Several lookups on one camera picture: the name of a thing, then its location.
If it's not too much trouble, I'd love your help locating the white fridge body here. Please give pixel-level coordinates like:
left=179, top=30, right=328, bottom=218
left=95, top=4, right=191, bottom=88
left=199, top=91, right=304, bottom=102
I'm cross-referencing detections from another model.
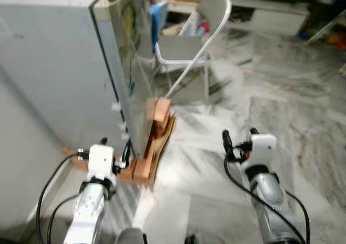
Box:
left=0, top=0, right=137, bottom=161

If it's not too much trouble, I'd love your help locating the orange clay brick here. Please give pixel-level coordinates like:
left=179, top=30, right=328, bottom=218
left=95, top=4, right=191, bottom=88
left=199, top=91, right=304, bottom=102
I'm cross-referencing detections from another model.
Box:
left=116, top=156, right=156, bottom=185
left=152, top=97, right=173, bottom=130

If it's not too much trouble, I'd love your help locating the brown wooden board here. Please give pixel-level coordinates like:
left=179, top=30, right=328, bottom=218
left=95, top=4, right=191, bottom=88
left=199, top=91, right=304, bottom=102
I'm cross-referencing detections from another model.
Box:
left=145, top=113, right=178, bottom=186

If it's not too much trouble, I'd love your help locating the grey folding chair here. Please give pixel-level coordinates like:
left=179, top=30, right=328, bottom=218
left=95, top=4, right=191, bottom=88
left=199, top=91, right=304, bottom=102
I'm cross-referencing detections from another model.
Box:
left=154, top=0, right=233, bottom=102

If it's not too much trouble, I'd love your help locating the white low cabinet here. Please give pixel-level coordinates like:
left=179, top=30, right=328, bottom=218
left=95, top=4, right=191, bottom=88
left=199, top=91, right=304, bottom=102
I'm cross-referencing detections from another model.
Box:
left=229, top=0, right=312, bottom=37

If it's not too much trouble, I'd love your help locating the yellow green door sticker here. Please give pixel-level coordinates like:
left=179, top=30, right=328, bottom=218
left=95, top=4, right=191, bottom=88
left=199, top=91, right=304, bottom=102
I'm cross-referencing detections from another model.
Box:
left=119, top=0, right=142, bottom=56

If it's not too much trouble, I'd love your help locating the shelf with colourful items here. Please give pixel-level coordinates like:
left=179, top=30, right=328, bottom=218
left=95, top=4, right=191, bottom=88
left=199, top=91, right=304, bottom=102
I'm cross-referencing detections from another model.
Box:
left=299, top=10, right=346, bottom=51

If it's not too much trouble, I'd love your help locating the blue cloth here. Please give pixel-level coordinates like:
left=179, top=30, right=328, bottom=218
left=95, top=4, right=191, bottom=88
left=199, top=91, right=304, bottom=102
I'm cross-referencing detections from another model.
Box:
left=149, top=1, right=170, bottom=53

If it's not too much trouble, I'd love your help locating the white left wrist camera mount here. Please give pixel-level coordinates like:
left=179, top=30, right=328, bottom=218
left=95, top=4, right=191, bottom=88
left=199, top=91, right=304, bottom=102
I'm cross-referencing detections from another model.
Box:
left=87, top=144, right=115, bottom=183

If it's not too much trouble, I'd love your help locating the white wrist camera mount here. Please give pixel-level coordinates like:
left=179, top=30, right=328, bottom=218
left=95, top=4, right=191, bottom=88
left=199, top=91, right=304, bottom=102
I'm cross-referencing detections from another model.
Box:
left=249, top=134, right=278, bottom=167
left=87, top=144, right=115, bottom=183

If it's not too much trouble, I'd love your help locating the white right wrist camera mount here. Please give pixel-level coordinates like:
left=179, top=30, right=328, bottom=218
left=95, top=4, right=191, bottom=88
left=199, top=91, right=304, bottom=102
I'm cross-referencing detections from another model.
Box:
left=249, top=134, right=278, bottom=167

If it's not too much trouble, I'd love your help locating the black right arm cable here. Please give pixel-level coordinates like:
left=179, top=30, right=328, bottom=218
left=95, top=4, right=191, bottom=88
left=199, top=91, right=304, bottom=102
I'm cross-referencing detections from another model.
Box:
left=223, top=156, right=311, bottom=244

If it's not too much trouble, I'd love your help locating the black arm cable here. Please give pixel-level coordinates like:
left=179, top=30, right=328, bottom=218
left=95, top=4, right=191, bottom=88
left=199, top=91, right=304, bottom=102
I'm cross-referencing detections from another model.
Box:
left=36, top=149, right=90, bottom=244
left=223, top=156, right=311, bottom=244

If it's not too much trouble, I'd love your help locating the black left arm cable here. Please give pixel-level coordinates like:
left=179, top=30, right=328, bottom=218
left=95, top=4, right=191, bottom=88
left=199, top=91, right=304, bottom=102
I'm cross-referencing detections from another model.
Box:
left=36, top=149, right=90, bottom=244

